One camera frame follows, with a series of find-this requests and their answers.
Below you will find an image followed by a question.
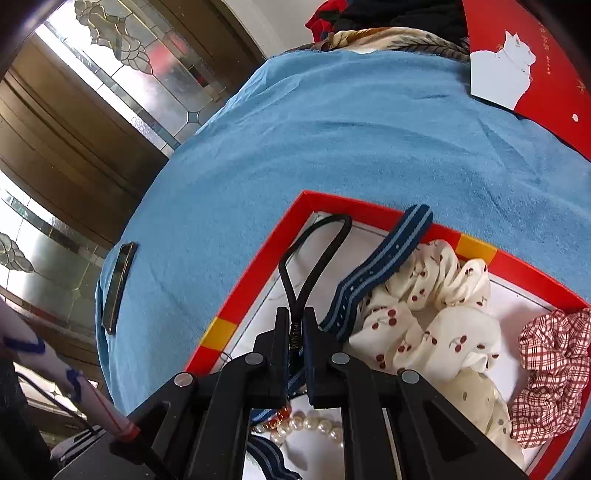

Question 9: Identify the black cable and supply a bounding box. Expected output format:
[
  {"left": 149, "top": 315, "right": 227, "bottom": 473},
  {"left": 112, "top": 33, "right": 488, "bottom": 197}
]
[{"left": 15, "top": 374, "right": 94, "bottom": 429}]

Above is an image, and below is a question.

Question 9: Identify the wooden glass-panel door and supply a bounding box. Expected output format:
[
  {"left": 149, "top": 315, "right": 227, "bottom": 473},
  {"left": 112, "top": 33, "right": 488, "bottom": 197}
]
[{"left": 0, "top": 0, "right": 269, "bottom": 444}]

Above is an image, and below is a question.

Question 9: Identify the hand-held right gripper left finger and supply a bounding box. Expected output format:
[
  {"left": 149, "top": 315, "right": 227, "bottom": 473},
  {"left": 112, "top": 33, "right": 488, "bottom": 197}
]
[{"left": 110, "top": 307, "right": 293, "bottom": 480}]

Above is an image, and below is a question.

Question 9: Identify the thin black hair tie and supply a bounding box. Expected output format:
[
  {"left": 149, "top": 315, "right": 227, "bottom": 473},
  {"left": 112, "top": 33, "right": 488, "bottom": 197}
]
[{"left": 278, "top": 213, "right": 354, "bottom": 356}]

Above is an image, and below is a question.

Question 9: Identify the red plaid scrunchie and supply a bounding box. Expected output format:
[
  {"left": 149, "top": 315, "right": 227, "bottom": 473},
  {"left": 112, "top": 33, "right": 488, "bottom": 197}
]
[{"left": 510, "top": 308, "right": 591, "bottom": 449}]

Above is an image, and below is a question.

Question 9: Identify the black smartphone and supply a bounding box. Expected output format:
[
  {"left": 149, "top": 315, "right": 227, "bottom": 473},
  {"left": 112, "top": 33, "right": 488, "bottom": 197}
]
[{"left": 100, "top": 241, "right": 139, "bottom": 334}]

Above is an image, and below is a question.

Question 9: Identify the white pearl bracelet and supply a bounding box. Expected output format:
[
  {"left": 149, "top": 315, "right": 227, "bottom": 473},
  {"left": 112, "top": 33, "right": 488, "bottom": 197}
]
[{"left": 252, "top": 411, "right": 345, "bottom": 446}]

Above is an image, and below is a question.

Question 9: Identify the cream cherry print scrunchie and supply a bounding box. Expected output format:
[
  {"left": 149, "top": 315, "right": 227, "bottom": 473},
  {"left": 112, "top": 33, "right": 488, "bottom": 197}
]
[{"left": 348, "top": 240, "right": 504, "bottom": 384}]

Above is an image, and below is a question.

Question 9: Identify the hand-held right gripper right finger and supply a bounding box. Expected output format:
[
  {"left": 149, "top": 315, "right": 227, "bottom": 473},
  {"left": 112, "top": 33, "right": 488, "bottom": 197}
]
[{"left": 302, "top": 308, "right": 532, "bottom": 480}]

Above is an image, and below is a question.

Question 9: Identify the cream dotted scrunchie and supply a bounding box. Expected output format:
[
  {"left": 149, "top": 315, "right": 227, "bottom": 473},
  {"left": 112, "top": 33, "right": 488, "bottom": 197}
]
[{"left": 436, "top": 367, "right": 527, "bottom": 469}]

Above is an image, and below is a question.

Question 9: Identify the cream floral scarf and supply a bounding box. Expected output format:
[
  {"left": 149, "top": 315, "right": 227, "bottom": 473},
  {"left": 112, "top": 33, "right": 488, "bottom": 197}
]
[{"left": 281, "top": 25, "right": 472, "bottom": 64}]

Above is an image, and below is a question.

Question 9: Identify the red cardboard box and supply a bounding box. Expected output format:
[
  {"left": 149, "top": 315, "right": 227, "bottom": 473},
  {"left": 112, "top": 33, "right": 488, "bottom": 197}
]
[{"left": 185, "top": 190, "right": 591, "bottom": 480}]

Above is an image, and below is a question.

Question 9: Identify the blue cloth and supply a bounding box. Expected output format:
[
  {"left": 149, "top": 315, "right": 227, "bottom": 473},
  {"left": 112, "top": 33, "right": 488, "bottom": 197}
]
[{"left": 95, "top": 48, "right": 591, "bottom": 416}]

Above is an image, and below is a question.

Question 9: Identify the red box lid white cat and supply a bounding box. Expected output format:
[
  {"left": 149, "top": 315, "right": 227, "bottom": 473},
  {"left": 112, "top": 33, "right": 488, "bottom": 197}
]
[{"left": 462, "top": 0, "right": 591, "bottom": 162}]

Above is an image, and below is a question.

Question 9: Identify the dark clothes pile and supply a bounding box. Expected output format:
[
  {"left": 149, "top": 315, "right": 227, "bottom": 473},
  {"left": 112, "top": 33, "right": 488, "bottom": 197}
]
[{"left": 305, "top": 0, "right": 469, "bottom": 43}]

